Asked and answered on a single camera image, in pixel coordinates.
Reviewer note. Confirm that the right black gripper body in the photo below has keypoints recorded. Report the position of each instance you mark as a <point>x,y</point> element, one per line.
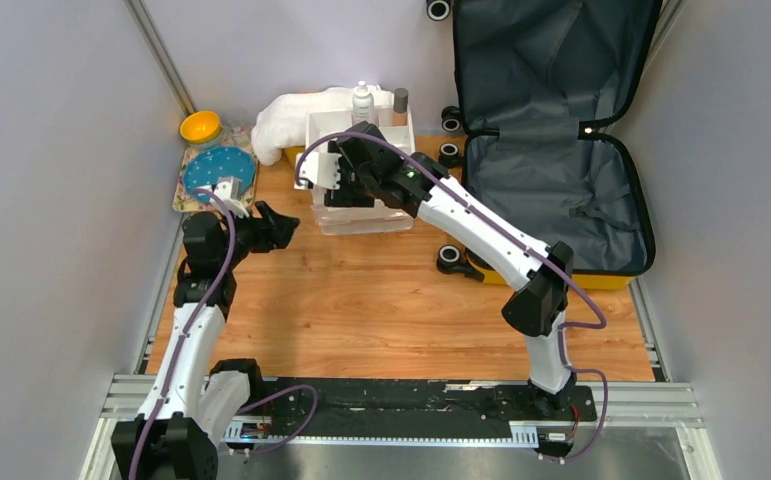
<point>352,192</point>

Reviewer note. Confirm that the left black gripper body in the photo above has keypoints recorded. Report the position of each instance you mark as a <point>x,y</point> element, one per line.
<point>247,238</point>

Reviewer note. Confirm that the white pump lotion bottle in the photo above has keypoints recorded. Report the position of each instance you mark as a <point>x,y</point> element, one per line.
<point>363,104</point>

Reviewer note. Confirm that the yellow plastic basket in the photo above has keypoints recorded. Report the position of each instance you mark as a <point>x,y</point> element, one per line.
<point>292,154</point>

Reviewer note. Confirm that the white plastic drawer organizer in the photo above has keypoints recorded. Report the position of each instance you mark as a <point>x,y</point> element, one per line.
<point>354,221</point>

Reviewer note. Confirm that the white garment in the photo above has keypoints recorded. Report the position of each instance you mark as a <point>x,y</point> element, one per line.
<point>282,124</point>

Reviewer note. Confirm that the yellow Pikachu suitcase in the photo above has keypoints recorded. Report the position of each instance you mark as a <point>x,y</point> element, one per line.
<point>539,84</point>

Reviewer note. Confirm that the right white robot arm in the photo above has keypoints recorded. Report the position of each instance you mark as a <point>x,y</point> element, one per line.
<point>537,273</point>

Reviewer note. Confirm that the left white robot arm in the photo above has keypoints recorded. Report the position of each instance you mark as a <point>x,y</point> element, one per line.
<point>180,426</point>

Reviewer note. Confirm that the patterned cloth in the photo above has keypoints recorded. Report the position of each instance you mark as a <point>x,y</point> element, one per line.
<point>182,202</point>

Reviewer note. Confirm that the teal dotted plate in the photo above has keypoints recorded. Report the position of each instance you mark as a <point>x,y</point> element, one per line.
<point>209,166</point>

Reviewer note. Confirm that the clear drinking glass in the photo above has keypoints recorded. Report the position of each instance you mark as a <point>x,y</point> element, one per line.
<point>238,121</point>

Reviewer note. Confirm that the yellow bowl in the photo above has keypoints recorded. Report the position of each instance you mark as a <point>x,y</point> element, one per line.
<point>201,127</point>

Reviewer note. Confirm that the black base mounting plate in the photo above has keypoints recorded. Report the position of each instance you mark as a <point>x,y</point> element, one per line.
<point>402,412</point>

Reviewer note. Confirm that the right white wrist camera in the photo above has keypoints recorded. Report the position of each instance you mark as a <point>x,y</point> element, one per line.
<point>318,169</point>

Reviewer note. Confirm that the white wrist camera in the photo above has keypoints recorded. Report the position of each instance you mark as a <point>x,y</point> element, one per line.
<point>228,192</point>
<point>318,169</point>

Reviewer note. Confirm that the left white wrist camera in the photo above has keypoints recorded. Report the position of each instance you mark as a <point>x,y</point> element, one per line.
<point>228,192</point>

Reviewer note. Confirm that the aluminium frame rail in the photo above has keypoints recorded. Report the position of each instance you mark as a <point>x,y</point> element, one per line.
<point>422,357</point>

